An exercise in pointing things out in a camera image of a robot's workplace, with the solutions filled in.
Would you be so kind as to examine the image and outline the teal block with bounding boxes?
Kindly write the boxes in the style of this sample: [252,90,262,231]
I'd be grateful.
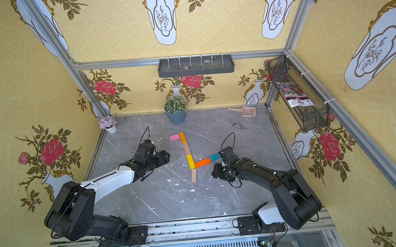
[209,154,221,162]

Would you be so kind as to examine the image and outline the red-orange block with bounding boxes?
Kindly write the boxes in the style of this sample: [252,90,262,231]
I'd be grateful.
[195,158,212,168]

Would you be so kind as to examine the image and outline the pink block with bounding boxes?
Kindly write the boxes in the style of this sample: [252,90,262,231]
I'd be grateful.
[170,134,180,141]

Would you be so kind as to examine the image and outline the natural wood block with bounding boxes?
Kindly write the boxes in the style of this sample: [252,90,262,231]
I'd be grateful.
[183,142,191,155]
[191,168,197,183]

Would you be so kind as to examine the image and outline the yellow block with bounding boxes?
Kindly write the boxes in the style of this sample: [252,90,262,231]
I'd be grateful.
[186,154,196,170]

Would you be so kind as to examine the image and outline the amber orange block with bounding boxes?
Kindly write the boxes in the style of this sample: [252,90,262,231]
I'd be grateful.
[179,132,187,144]

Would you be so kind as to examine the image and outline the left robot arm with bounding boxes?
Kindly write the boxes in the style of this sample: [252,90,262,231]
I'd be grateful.
[44,139,170,242]

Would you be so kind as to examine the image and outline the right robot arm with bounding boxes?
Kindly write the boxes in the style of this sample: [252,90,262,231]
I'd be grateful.
[212,147,323,230]

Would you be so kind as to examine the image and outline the pink flowers in white pot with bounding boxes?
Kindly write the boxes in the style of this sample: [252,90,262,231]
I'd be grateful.
[98,115,117,134]

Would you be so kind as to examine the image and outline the green plant in blue pot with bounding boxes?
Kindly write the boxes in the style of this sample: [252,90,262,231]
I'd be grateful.
[164,95,187,125]

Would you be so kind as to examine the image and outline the flower seed packet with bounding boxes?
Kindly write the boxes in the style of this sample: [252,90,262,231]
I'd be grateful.
[276,81,314,108]

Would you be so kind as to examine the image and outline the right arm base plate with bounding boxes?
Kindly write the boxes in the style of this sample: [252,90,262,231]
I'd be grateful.
[233,215,286,235]

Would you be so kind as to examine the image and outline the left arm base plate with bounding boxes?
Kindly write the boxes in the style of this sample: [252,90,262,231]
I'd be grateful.
[98,225,149,247]

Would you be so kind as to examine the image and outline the aluminium rail frame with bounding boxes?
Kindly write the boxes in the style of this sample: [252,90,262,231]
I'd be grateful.
[49,209,346,247]

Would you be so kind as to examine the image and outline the grey wall shelf tray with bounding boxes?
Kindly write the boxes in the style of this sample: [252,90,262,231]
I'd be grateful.
[158,54,235,79]

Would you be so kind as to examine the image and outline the black wire basket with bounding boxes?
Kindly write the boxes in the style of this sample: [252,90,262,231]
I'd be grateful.
[266,56,329,132]

